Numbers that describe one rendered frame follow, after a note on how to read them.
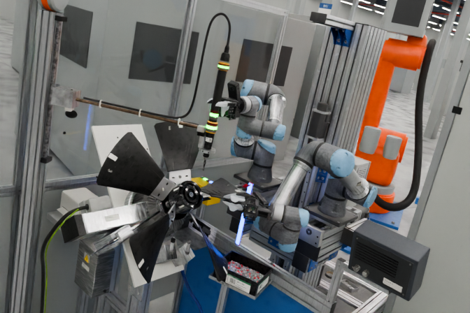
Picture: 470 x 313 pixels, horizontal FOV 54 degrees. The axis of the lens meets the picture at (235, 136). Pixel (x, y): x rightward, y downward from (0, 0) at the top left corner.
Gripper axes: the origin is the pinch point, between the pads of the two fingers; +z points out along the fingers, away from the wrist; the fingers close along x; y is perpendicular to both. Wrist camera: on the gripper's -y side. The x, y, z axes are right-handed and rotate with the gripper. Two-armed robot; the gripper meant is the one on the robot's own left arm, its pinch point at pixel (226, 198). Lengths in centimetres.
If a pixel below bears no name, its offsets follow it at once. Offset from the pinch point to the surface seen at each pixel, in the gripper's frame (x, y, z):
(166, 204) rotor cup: 1.0, 14.1, 22.7
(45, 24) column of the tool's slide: -57, -1, 83
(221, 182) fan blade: 1.0, -16.9, 4.4
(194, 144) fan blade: -18.8, -5.7, 18.0
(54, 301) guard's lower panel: 89, -15, 79
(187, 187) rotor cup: -8.2, 13.7, 15.6
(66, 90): -33, 1, 72
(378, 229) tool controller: -8, 13, -61
